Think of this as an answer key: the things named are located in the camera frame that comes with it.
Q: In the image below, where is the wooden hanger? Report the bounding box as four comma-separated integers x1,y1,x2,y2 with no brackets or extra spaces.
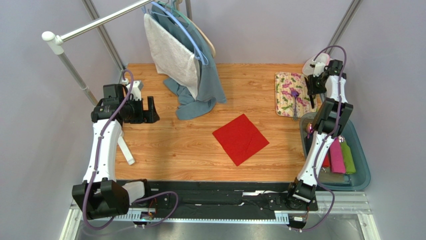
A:
175,0,217,58

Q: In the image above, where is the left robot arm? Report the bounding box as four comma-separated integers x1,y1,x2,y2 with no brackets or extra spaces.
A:
71,80,160,220

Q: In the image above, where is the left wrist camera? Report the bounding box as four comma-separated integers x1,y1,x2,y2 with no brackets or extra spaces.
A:
120,78,144,101

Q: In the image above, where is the red paper napkin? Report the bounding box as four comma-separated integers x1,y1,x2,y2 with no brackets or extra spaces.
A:
212,114,270,167

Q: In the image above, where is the white clothes rack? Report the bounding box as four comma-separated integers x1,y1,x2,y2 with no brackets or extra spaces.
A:
41,0,152,105

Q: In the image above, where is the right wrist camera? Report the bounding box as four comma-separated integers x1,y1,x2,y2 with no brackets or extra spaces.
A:
309,61,327,77

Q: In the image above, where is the white mesh laundry bag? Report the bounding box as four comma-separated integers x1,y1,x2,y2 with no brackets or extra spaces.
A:
301,53,331,77

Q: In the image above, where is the floral placemat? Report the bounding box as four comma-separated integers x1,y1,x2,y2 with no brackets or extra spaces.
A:
274,71,318,118

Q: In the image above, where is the blue plastic hanger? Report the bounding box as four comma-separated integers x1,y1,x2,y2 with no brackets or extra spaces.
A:
151,1,209,66

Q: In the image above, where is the red napkin in bin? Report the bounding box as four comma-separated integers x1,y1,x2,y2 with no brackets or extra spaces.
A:
322,153,331,168

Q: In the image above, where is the white towel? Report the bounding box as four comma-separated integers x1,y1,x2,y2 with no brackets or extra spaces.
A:
144,14,200,99

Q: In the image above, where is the teal plastic bin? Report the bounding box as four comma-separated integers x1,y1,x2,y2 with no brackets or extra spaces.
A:
299,112,371,191

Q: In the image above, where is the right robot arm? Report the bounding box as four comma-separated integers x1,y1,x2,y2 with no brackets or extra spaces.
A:
285,60,354,210

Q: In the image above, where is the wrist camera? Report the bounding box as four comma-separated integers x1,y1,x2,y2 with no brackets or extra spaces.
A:
309,61,327,77
120,78,144,101

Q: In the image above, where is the green hanger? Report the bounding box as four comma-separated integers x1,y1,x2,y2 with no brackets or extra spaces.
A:
157,0,193,24

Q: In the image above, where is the blue-grey shirt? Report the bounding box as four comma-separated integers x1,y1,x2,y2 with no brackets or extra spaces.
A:
144,5,227,121

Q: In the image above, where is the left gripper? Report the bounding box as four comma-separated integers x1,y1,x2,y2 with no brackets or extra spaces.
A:
120,96,159,124

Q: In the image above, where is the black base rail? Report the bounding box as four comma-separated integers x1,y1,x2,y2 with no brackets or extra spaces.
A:
132,180,319,221

